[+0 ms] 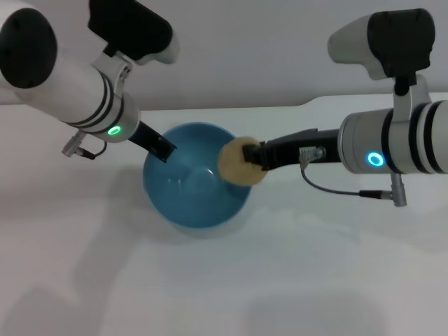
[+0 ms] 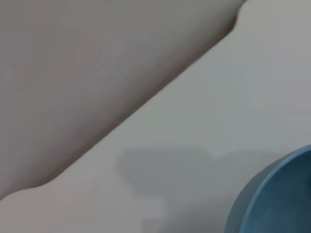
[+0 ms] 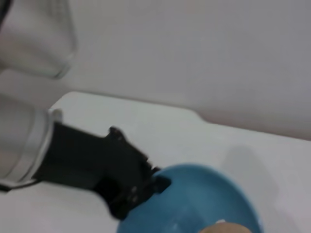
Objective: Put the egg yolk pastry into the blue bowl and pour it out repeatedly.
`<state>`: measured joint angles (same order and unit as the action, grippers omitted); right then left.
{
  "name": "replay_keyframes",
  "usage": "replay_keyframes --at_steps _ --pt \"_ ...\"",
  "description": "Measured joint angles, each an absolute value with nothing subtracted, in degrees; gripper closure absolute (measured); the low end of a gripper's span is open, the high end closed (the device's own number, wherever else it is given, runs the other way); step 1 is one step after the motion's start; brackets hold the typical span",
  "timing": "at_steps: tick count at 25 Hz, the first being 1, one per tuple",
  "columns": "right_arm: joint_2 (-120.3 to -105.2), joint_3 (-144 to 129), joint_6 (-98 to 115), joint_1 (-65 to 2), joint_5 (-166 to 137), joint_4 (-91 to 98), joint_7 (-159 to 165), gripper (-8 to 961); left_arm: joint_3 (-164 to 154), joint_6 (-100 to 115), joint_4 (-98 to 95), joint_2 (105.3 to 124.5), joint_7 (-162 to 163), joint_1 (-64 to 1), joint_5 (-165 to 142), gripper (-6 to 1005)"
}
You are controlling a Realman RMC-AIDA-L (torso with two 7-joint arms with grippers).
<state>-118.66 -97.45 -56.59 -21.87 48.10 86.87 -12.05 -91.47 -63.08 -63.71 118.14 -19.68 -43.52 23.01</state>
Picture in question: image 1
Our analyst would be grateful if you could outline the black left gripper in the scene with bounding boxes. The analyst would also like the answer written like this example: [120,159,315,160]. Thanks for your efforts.
[127,120,178,165]

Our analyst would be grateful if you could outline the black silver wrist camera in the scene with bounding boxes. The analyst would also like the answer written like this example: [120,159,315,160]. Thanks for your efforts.
[326,8,439,106]
[87,0,181,67]

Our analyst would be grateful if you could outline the right arm cable with connector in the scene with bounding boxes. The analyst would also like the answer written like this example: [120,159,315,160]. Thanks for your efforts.
[298,146,404,208]

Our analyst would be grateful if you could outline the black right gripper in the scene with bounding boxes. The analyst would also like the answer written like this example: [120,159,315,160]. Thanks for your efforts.
[241,127,342,173]

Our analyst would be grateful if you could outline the beige egg yolk pastry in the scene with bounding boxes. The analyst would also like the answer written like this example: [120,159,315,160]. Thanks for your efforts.
[217,136,266,186]

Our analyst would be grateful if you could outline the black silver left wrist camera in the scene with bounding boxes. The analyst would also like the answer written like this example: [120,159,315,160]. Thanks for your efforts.
[87,0,181,67]

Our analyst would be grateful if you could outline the arm cable with connector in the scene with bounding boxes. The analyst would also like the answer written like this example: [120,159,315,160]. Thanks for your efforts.
[298,146,404,208]
[61,129,108,161]

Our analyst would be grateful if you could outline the left arm cable with connector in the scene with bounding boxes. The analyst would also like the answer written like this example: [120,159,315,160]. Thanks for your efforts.
[61,129,108,161]

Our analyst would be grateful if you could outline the blue bowl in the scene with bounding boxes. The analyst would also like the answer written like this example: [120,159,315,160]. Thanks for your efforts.
[142,121,253,229]

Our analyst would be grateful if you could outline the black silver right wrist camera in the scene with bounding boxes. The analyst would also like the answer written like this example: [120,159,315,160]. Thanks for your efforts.
[326,8,439,106]

